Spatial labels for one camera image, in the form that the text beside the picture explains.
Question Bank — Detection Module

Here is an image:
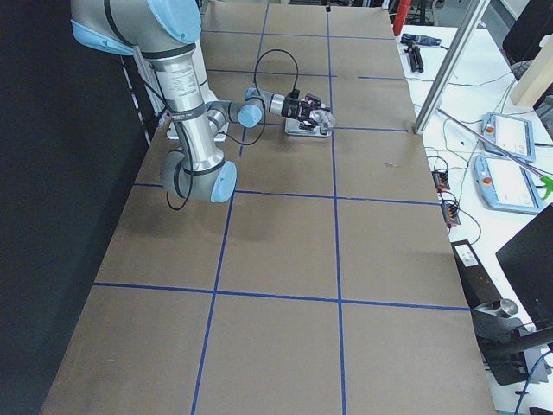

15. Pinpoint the black cable hub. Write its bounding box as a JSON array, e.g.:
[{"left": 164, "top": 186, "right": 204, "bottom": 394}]
[
  {"left": 431, "top": 169, "right": 450, "bottom": 193},
  {"left": 441, "top": 200, "right": 461, "bottom": 228}
]

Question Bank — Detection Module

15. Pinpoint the white digital kitchen scale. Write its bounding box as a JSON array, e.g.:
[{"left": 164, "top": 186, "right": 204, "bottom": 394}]
[{"left": 284, "top": 118, "right": 334, "bottom": 138}]

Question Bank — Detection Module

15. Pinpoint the red post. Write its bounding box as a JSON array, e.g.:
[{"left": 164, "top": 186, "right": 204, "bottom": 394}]
[{"left": 392, "top": 0, "right": 411, "bottom": 36}]

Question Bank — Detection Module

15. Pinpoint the glass sauce dispenser bottle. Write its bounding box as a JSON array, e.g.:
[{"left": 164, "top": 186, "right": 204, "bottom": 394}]
[{"left": 309, "top": 108, "right": 336, "bottom": 136}]

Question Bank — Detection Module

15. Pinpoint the teach pendant far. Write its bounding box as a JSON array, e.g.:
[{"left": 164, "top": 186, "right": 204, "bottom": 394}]
[{"left": 482, "top": 112, "right": 536, "bottom": 162}]

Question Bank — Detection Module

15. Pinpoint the teach pendant near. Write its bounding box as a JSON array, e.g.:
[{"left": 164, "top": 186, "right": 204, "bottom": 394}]
[{"left": 473, "top": 155, "right": 543, "bottom": 214}]

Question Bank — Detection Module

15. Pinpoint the black cable hub right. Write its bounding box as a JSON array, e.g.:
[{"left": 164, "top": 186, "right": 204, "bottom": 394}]
[{"left": 441, "top": 200, "right": 461, "bottom": 228}]

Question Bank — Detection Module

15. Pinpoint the black device with label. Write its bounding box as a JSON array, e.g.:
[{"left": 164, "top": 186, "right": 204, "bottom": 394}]
[{"left": 451, "top": 239, "right": 503, "bottom": 309}]

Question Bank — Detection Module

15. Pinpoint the teach pendant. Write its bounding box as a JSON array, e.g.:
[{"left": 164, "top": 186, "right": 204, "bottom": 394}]
[
  {"left": 482, "top": 112, "right": 536, "bottom": 162},
  {"left": 473, "top": 155, "right": 543, "bottom": 214}
]

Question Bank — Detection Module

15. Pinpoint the aluminium frame post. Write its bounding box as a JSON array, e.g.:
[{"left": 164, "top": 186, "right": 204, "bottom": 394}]
[{"left": 413, "top": 0, "right": 490, "bottom": 135}]

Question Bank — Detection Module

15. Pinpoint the black monitor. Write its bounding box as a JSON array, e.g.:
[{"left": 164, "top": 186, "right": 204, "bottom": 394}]
[{"left": 496, "top": 205, "right": 552, "bottom": 329}]

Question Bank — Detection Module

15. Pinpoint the wooden board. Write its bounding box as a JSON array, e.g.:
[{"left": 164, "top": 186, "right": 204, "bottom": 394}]
[{"left": 510, "top": 35, "right": 552, "bottom": 107}]

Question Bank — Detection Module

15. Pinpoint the black tripod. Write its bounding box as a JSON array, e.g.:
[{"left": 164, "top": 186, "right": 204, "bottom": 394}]
[{"left": 400, "top": 33, "right": 442, "bottom": 73}]

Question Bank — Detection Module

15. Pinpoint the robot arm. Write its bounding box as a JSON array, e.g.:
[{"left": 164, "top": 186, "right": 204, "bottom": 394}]
[{"left": 71, "top": 1, "right": 335, "bottom": 203}]

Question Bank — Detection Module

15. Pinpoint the black camera stand clamp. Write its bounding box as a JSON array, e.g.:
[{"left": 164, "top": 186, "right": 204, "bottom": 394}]
[{"left": 471, "top": 303, "right": 552, "bottom": 386}]

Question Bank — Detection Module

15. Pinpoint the metal rod green tip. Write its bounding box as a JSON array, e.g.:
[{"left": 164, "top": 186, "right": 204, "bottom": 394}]
[{"left": 436, "top": 108, "right": 552, "bottom": 201}]

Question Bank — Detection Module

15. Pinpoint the black cable hub left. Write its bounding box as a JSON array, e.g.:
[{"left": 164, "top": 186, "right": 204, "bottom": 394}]
[{"left": 431, "top": 169, "right": 450, "bottom": 193}]

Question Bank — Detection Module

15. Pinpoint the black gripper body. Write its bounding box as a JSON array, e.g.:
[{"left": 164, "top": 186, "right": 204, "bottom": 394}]
[{"left": 280, "top": 96, "right": 308, "bottom": 121}]

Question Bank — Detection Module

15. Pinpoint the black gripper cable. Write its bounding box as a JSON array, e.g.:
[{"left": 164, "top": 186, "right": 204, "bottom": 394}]
[{"left": 163, "top": 48, "right": 302, "bottom": 213}]

